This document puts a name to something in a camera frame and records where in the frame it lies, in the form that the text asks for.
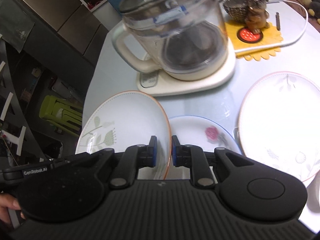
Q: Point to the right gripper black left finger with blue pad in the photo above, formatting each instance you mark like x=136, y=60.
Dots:
x=131, y=160

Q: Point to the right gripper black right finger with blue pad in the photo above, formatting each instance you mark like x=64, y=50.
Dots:
x=198, y=162

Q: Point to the plate with pink rose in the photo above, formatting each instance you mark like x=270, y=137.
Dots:
x=202, y=132

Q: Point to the plate with green leaf print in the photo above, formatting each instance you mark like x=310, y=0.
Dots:
x=126, y=119

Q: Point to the plate with grey branch print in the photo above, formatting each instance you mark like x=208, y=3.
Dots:
x=279, y=124

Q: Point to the person's hand holding device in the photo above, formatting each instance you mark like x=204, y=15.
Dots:
x=8, y=202

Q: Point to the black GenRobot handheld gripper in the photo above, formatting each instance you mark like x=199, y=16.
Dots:
x=19, y=173

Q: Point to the green stacked plastic stools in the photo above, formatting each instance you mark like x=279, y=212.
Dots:
x=62, y=114

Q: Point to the round grey lazy susan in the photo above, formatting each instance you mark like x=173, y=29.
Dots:
x=221, y=104

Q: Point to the white ladder shelf with garlands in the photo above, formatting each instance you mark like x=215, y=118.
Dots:
x=12, y=127

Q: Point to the glass electric kettle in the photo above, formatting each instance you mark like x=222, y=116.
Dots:
x=191, y=48

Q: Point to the yellow sunflower mat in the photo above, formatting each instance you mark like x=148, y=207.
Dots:
x=242, y=38

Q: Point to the dark steel refrigerator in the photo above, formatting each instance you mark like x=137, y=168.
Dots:
x=66, y=38

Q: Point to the blue tissue pack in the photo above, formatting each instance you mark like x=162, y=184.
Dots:
x=171, y=15

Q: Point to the brown dog figurine with basket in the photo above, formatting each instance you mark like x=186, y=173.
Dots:
x=250, y=12

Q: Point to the dark cloth on refrigerator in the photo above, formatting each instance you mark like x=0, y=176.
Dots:
x=16, y=25

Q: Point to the black plush toy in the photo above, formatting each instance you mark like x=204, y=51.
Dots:
x=312, y=6

